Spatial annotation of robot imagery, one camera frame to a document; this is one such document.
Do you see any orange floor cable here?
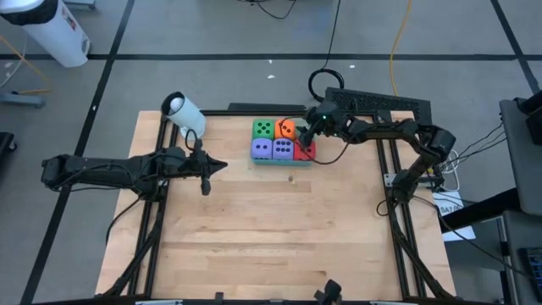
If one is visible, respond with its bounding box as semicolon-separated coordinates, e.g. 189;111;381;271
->
0;36;53;95

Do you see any white paper label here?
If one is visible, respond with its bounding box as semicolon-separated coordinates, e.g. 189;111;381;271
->
432;190;478;243

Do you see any black handheld device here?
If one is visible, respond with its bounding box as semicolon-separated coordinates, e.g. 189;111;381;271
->
313;278;343;305

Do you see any yellow cable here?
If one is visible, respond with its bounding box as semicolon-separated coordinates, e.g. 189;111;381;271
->
388;0;414;97

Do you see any white cable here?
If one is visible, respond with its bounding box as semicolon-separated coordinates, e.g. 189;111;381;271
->
440;163;462;194

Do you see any grey stand foot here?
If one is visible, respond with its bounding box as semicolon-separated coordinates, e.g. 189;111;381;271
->
63;0;97;11
0;91;47;109

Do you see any orange foam die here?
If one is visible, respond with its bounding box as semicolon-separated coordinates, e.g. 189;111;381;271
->
274;119;297;141

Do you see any black perforated panel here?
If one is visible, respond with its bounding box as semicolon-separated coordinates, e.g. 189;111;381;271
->
322;86;434;132

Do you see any black power cable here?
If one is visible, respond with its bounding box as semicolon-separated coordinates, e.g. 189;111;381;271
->
412;195;533;280

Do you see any black aluminium table frame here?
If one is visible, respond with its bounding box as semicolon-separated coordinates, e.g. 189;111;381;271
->
101;108;456;305

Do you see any white cylinder camera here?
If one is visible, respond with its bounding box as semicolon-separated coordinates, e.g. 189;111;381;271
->
160;91;207;141

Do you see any white floor cylinder, black top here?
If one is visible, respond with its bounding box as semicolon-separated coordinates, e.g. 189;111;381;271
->
0;0;92;69

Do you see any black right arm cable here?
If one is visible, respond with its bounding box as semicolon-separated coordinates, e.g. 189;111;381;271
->
277;116;361;165

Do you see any black beam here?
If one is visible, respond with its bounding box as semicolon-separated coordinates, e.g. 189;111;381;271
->
439;188;522;234

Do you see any teal translucent plastic bin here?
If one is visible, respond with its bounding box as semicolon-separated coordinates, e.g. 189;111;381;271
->
250;117;318;168

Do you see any grey cart top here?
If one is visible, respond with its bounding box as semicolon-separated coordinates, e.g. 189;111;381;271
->
499;97;542;217

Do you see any black floor object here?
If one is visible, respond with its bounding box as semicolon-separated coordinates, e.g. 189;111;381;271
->
0;131;18;164

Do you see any red foam die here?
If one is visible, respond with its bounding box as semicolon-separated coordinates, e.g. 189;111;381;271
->
293;141;317;163

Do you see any green foam die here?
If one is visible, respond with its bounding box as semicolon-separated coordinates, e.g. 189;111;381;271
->
252;119;276;141

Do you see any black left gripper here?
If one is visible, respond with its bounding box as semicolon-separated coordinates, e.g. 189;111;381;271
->
177;138;229;197

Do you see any black flat bar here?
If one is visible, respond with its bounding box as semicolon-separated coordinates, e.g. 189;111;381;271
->
227;103;307;114

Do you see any grey desk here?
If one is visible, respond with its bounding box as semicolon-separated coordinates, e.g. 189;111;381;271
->
501;210;542;305

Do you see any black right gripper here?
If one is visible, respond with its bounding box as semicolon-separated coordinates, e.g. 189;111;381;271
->
298;102;340;147

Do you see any black object on cart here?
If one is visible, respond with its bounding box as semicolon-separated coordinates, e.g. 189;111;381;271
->
513;91;542;146

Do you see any black hanging cable with coil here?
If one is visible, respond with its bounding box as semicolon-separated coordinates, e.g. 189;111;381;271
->
307;0;346;105

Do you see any black floor cable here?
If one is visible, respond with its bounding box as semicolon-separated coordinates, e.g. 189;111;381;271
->
239;0;297;20

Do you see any purple foam die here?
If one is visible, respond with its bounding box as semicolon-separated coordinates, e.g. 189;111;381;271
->
272;137;296;162
251;137;274;161

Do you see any black left arm base cable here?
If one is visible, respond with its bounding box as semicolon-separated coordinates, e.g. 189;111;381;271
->
104;197;143;247

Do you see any dark keyboard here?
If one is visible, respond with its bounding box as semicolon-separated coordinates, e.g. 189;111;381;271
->
519;247;542;305

